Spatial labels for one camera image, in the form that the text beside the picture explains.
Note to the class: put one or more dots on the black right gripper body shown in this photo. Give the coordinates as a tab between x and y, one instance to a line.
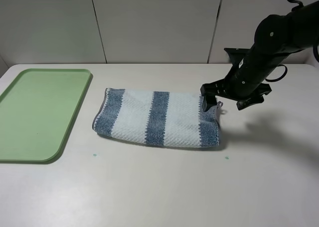
243	82

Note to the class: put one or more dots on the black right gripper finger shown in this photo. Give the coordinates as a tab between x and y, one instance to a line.
208	92
249	102

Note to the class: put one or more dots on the blue white striped towel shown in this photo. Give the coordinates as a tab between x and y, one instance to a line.
153	118

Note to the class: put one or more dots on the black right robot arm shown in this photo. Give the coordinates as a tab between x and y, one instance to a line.
276	37

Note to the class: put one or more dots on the green plastic tray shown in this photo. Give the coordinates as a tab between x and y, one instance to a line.
37	110

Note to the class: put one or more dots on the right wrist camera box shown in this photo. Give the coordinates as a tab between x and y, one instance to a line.
236	54

